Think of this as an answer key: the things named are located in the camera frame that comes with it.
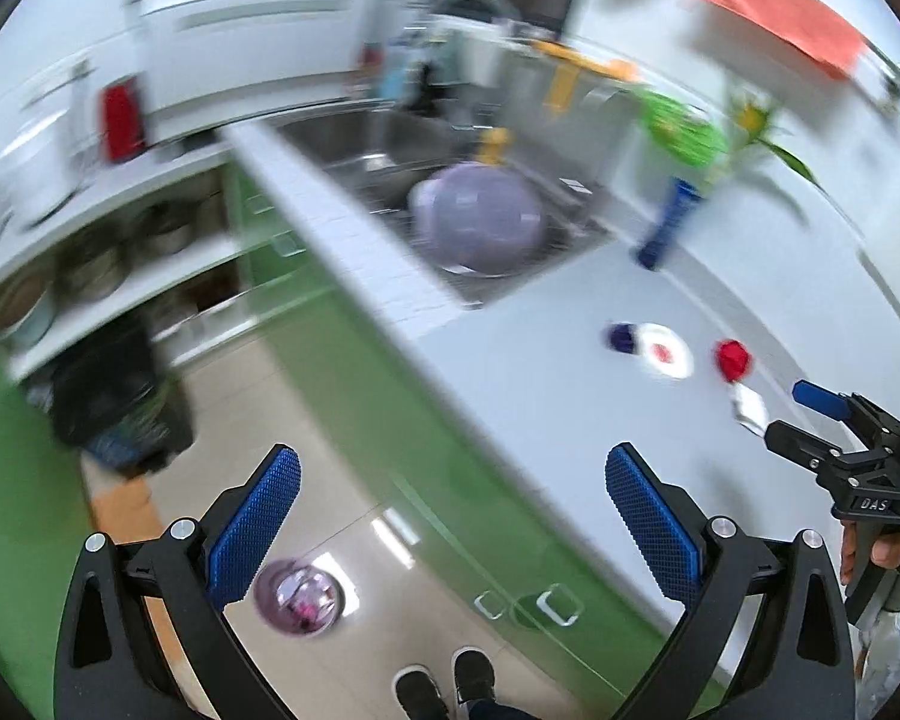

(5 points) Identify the black shoe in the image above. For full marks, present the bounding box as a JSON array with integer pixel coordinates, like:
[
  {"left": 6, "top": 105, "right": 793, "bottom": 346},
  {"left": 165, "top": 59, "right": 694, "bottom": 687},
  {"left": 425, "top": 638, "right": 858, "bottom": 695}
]
[
  {"left": 454, "top": 649, "right": 496, "bottom": 702},
  {"left": 394, "top": 664, "right": 451, "bottom": 720}
]

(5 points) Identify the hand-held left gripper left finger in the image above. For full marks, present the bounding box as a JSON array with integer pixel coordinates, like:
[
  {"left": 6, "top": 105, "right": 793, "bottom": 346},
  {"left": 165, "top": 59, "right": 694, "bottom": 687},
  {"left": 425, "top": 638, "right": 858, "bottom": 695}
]
[{"left": 54, "top": 444, "right": 303, "bottom": 720}]

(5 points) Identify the red crumpled paper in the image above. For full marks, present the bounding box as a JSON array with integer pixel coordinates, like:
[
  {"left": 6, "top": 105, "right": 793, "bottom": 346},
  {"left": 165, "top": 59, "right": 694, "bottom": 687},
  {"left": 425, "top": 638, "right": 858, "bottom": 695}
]
[{"left": 715, "top": 339, "right": 752, "bottom": 382}]

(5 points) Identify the white dishwasher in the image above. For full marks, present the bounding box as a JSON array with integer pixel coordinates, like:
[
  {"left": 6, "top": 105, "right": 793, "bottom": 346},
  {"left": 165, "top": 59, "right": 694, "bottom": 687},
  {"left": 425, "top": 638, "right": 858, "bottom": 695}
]
[{"left": 131, "top": 0, "right": 391, "bottom": 143}]

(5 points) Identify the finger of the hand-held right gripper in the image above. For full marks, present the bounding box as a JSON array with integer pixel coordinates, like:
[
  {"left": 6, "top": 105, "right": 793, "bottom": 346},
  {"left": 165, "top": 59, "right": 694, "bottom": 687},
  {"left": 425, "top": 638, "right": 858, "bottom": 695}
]
[
  {"left": 765, "top": 420, "right": 871, "bottom": 475},
  {"left": 793, "top": 380, "right": 900, "bottom": 451}
]

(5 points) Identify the green door panel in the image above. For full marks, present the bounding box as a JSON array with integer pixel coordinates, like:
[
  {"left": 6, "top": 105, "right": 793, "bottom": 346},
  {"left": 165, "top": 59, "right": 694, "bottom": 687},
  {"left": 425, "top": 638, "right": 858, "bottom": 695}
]
[{"left": 0, "top": 330, "right": 95, "bottom": 691}]

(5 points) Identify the purple plastic bowl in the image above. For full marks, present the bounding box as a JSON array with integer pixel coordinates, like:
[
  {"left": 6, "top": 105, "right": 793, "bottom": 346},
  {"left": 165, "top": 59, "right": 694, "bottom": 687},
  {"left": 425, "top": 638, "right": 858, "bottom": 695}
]
[{"left": 407, "top": 161, "right": 548, "bottom": 278}]

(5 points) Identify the white paper napkin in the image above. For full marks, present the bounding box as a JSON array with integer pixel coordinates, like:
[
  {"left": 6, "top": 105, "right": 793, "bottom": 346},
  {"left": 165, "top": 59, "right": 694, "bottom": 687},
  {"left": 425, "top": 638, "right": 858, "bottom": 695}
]
[{"left": 729, "top": 382, "right": 770, "bottom": 436}]

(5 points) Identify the yellow plastic rack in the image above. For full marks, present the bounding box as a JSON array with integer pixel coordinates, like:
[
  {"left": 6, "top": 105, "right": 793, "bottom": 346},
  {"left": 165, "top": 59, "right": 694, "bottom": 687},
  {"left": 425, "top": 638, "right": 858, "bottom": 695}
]
[{"left": 532, "top": 41, "right": 638, "bottom": 113}]

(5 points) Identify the orange cloth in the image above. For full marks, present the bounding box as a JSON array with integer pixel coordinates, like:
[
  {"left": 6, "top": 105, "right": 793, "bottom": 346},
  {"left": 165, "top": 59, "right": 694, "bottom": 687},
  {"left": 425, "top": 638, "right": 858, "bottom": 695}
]
[{"left": 697, "top": 0, "right": 871, "bottom": 80}]

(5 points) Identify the stainless steel sink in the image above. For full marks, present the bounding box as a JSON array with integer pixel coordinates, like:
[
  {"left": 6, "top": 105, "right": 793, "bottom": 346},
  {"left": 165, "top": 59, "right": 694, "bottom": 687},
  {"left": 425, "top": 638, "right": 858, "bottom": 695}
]
[{"left": 270, "top": 101, "right": 616, "bottom": 308}]

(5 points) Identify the white plate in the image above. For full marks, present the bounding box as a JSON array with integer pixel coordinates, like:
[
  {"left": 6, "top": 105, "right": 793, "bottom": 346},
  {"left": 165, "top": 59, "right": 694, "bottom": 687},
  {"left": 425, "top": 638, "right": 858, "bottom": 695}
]
[{"left": 634, "top": 322, "right": 695, "bottom": 380}]

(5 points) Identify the white round appliance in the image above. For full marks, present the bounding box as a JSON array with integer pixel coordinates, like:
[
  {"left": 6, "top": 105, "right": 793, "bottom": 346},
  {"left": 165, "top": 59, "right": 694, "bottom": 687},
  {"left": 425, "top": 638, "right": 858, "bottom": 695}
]
[{"left": 0, "top": 127, "right": 83, "bottom": 226}]

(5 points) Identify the white shelf unit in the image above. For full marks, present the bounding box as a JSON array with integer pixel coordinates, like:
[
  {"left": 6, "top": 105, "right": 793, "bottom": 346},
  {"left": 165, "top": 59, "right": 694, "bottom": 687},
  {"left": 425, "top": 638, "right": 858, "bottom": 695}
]
[{"left": 0, "top": 142, "right": 271, "bottom": 383}]

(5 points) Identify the small steel pot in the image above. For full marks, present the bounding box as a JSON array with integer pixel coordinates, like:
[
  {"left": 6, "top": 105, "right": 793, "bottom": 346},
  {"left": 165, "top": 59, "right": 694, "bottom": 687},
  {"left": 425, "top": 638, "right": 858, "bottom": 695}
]
[{"left": 139, "top": 202, "right": 203, "bottom": 256}]

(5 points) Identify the green plastic basket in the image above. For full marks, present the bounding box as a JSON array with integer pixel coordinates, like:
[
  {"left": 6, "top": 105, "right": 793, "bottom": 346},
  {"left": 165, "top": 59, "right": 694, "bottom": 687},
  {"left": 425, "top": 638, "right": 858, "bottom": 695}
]
[{"left": 637, "top": 86, "right": 728, "bottom": 166}]

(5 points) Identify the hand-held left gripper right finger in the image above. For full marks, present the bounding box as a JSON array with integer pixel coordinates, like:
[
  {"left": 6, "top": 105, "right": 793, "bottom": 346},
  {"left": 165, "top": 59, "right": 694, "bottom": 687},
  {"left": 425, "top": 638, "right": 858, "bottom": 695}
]
[{"left": 604, "top": 442, "right": 854, "bottom": 720}]

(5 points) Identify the person's right hand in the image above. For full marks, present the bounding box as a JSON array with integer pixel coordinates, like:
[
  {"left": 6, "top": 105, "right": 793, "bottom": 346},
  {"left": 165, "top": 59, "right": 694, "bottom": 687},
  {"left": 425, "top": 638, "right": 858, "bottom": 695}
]
[{"left": 838, "top": 523, "right": 900, "bottom": 587}]

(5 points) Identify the purple basin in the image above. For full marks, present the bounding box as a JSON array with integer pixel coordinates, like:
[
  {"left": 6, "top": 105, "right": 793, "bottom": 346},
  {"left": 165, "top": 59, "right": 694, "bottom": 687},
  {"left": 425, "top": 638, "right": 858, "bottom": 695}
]
[{"left": 253, "top": 559, "right": 344, "bottom": 638}]

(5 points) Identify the black trash bin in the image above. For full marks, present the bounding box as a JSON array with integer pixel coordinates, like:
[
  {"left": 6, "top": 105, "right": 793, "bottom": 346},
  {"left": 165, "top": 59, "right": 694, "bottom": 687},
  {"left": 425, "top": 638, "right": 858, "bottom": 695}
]
[{"left": 49, "top": 315, "right": 196, "bottom": 477}]

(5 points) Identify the large steel pot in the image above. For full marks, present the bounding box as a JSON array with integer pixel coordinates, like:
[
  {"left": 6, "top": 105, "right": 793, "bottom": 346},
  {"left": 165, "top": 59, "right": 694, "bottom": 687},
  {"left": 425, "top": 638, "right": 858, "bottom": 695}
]
[{"left": 56, "top": 240, "right": 128, "bottom": 305}]

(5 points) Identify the red container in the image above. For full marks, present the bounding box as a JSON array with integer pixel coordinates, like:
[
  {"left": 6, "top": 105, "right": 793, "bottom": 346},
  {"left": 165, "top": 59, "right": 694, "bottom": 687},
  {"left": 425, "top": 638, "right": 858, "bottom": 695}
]
[{"left": 101, "top": 75, "right": 147, "bottom": 162}]

